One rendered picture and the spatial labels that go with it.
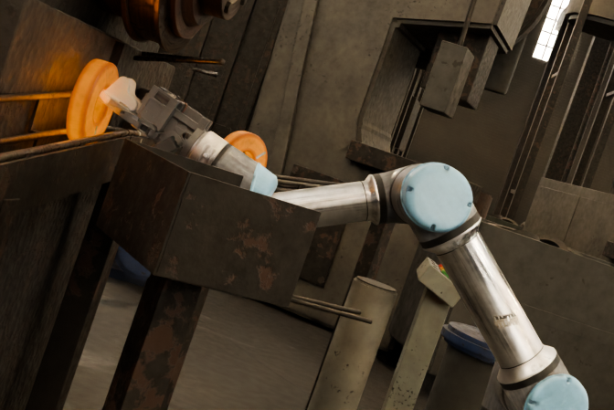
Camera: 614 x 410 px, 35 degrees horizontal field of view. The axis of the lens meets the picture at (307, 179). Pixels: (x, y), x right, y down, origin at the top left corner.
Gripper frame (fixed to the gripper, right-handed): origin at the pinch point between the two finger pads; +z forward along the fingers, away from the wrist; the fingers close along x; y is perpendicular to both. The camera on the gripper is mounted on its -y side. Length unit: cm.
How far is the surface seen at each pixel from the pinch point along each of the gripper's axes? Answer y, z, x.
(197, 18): 20.8, -2.9, -18.4
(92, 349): -79, -6, -118
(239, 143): 2, -17, -60
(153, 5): 18.3, 1.3, -4.1
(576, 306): 12, -140, -225
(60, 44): 4.4, 6.7, 9.4
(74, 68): 1.4, 5.9, -0.3
